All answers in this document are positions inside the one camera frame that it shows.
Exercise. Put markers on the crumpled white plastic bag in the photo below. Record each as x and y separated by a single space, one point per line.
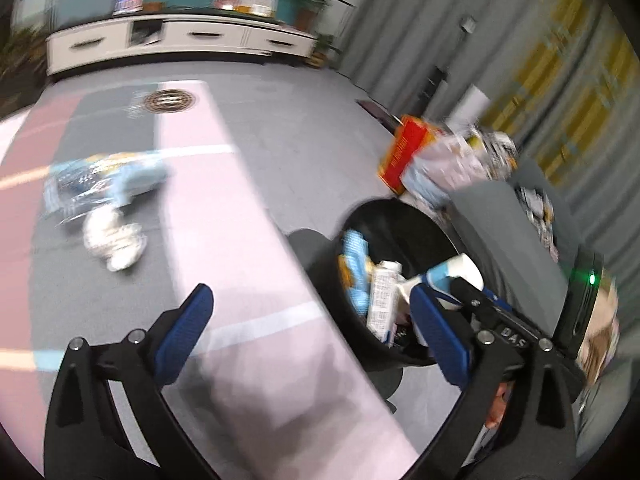
112 242

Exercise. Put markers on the black box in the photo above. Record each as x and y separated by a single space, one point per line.
434 85

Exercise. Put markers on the blue card packs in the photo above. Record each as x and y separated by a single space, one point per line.
127 4

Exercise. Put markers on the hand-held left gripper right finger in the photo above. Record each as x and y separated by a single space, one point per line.
440 330

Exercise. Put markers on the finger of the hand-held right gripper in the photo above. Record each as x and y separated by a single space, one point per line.
500 320

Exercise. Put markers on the pink packet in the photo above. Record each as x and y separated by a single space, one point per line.
223 2

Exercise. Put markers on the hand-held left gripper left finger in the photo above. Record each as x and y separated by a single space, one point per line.
182 330

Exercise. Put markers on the white printed carton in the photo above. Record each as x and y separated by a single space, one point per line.
385 295

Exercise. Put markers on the pile of printed packets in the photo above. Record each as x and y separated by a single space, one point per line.
537 210

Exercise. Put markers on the clear plastic packet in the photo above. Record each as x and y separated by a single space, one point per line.
75 185

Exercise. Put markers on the grey cloth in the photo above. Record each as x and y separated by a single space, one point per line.
500 240

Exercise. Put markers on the oval brown badge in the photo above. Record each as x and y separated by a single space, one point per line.
170 100

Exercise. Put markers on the potted plant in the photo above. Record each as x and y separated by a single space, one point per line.
312 10
325 50

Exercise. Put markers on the white paper sheet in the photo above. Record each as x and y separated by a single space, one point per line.
472 102

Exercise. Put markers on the yellow white box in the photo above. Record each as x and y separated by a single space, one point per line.
255 4

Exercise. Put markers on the black trash bin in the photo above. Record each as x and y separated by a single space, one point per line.
380 220

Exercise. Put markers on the pile of plastic bags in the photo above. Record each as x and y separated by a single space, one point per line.
450 165

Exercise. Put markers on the red cardboard box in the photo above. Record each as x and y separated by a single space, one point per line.
402 155

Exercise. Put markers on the white TV cabinet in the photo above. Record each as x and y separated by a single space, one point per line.
210 35

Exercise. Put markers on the white and blue box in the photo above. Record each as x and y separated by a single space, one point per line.
460 267

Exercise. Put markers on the blue and yellow packet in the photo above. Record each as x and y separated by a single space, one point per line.
355 250

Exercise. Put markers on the checked pastel bed sheet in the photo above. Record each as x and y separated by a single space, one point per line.
225 260

